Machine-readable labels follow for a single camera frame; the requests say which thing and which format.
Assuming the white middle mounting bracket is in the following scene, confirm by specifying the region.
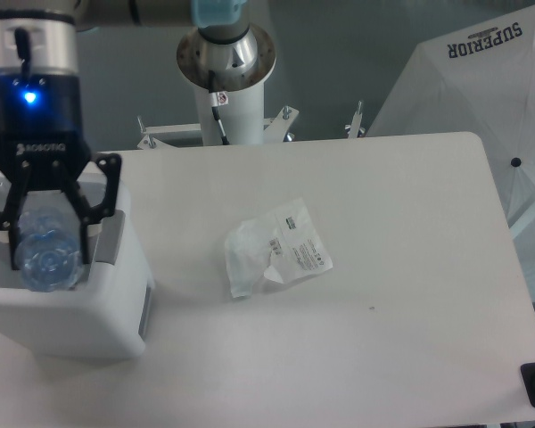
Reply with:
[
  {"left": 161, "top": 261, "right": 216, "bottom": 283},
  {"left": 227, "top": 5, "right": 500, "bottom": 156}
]
[{"left": 263, "top": 105, "right": 300, "bottom": 144}]

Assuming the white left mounting bracket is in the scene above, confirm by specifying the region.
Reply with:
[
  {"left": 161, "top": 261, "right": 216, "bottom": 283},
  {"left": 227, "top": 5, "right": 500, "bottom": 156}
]
[{"left": 136, "top": 115, "right": 203, "bottom": 150}]

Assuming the metal right clamp bolt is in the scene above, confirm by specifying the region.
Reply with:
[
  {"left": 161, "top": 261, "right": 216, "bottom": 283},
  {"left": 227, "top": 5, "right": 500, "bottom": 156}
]
[{"left": 344, "top": 100, "right": 366, "bottom": 139}]

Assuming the white Superior umbrella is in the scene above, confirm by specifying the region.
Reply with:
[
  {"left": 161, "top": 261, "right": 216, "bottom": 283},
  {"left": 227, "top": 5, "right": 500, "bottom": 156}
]
[{"left": 368, "top": 5, "right": 535, "bottom": 221}]

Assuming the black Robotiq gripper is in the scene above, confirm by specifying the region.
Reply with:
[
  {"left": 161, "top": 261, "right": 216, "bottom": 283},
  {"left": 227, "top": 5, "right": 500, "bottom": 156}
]
[{"left": 0, "top": 74, "right": 122, "bottom": 271}]

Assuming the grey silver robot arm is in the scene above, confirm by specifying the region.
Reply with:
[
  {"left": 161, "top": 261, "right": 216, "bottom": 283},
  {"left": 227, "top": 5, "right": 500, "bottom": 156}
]
[{"left": 0, "top": 1, "right": 256, "bottom": 263}]

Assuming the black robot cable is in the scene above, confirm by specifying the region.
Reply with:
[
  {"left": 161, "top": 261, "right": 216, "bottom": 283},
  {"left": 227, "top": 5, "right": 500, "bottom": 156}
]
[{"left": 207, "top": 70, "right": 231, "bottom": 146}]

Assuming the white plastic trash can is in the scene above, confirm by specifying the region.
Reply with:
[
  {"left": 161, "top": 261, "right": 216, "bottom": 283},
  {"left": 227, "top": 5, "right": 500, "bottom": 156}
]
[{"left": 0, "top": 184, "right": 155, "bottom": 359}]

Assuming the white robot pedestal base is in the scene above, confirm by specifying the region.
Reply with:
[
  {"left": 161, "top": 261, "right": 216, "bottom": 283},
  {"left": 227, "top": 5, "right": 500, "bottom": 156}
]
[{"left": 177, "top": 24, "right": 276, "bottom": 146}]

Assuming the white mounting bracket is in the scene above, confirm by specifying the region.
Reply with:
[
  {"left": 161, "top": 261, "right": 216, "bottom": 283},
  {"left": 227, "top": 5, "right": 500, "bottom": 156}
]
[
  {"left": 263, "top": 105, "right": 300, "bottom": 144},
  {"left": 136, "top": 115, "right": 203, "bottom": 150}
]

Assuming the clear plastic water bottle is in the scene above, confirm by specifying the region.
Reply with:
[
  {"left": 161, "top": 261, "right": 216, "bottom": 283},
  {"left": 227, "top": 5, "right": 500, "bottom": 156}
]
[{"left": 14, "top": 207, "right": 84, "bottom": 292}]

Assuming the clear plastic wrapper bag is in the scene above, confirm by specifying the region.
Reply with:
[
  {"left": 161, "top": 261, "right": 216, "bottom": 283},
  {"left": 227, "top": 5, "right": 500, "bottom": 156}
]
[{"left": 225, "top": 198, "right": 333, "bottom": 299}]

